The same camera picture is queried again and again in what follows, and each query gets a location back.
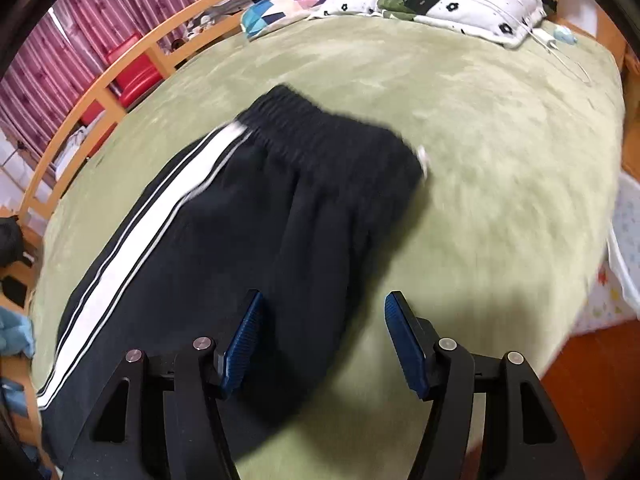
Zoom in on black pants with white stripes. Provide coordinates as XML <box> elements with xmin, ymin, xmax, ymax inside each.
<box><xmin>36</xmin><ymin>85</ymin><xmax>430</xmax><ymax>480</ymax></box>

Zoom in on wooden bed frame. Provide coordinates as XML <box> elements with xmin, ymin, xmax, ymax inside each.
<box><xmin>15</xmin><ymin>0</ymin><xmax>640</xmax><ymax>241</ymax></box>

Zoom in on white pillow with black flowers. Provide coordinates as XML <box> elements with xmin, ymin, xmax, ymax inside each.
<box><xmin>310</xmin><ymin>0</ymin><xmax>543</xmax><ymax>50</ymax></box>

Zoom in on star print sheet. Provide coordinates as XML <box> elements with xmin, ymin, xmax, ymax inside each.
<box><xmin>570</xmin><ymin>172</ymin><xmax>640</xmax><ymax>341</ymax></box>

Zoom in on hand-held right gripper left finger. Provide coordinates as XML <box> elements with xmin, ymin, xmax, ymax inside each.
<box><xmin>62</xmin><ymin>289</ymin><xmax>266</xmax><ymax>480</ymax></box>

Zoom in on black jacket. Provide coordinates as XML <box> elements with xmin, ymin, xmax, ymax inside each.
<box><xmin>0</xmin><ymin>217</ymin><xmax>26</xmax><ymax>267</ymax></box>

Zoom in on light blue fleece blanket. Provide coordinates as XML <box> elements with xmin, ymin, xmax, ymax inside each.
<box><xmin>0</xmin><ymin>305</ymin><xmax>36</xmax><ymax>361</ymax></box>

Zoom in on colourful geometric cushion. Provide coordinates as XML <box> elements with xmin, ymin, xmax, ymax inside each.
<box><xmin>241</xmin><ymin>0</ymin><xmax>321</xmax><ymax>42</ymax></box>

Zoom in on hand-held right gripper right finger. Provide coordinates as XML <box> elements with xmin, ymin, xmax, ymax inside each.
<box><xmin>384</xmin><ymin>290</ymin><xmax>586</xmax><ymax>480</ymax></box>

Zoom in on green plush blanket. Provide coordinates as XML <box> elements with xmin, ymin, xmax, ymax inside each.
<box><xmin>30</xmin><ymin>10</ymin><xmax>628</xmax><ymax>480</ymax></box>

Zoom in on red floral curtain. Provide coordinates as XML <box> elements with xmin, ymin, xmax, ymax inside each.
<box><xmin>0</xmin><ymin>0</ymin><xmax>236</xmax><ymax>161</ymax></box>

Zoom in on red chair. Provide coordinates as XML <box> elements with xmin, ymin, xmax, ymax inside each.
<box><xmin>80</xmin><ymin>100</ymin><xmax>118</xmax><ymax>146</ymax></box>
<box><xmin>107</xmin><ymin>32</ymin><xmax>168</xmax><ymax>111</ymax></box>

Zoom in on white charging cable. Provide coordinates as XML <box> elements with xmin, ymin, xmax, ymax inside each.
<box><xmin>450</xmin><ymin>0</ymin><xmax>591</xmax><ymax>83</ymax></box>

